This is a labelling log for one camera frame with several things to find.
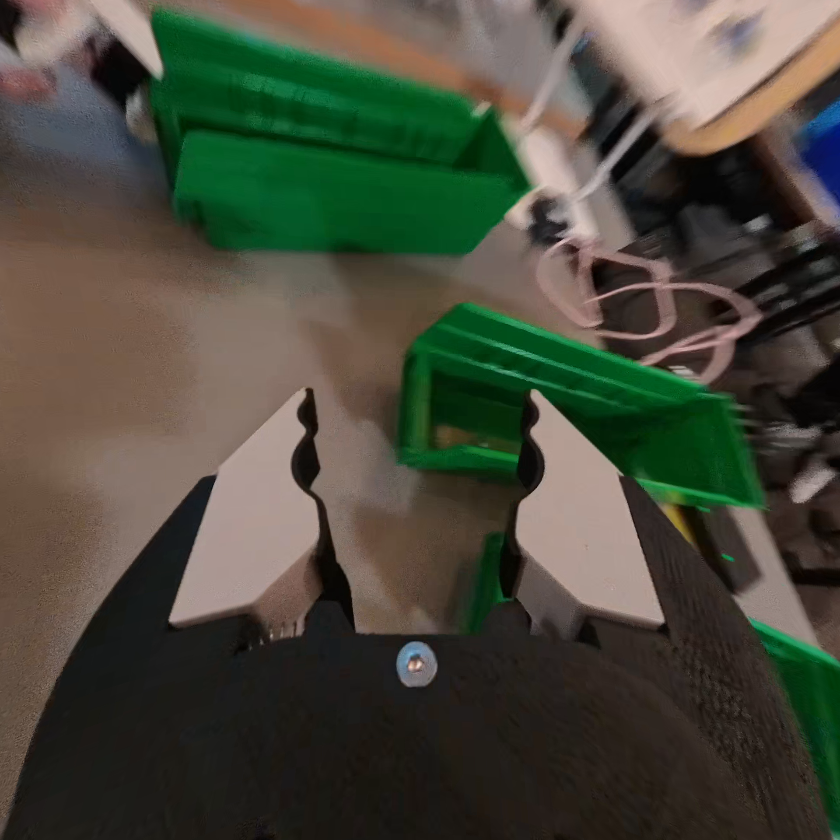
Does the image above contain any pink cable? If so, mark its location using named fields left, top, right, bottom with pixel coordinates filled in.
left=535, top=236, right=763, bottom=387

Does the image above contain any black charger device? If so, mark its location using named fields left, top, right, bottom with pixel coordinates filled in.
left=689, top=505, right=762, bottom=595

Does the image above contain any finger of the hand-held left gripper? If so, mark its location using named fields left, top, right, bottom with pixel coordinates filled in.
left=91, top=0, right=166, bottom=81

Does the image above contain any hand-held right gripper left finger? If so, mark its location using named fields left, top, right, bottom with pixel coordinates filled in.
left=166, top=386, right=357, bottom=636

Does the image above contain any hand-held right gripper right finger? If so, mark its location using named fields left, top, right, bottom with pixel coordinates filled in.
left=500, top=388, right=668, bottom=639

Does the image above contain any stack of blue bins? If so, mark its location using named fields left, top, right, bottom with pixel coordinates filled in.
left=794, top=98, right=840, bottom=198

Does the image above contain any cardboard instruction sign board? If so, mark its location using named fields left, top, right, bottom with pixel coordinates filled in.
left=571, top=0, right=840, bottom=155

